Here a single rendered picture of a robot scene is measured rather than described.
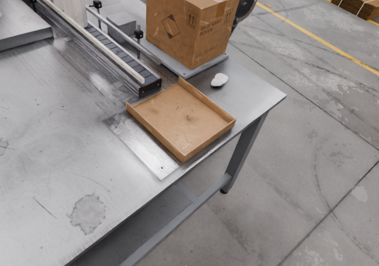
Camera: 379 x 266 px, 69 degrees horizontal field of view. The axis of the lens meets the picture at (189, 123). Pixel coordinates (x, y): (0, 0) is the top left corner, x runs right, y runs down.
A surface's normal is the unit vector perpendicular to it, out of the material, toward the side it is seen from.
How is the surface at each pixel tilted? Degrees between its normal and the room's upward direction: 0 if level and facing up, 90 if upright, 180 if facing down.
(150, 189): 0
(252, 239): 0
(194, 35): 90
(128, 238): 0
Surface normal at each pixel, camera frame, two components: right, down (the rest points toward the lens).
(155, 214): 0.14, -0.68
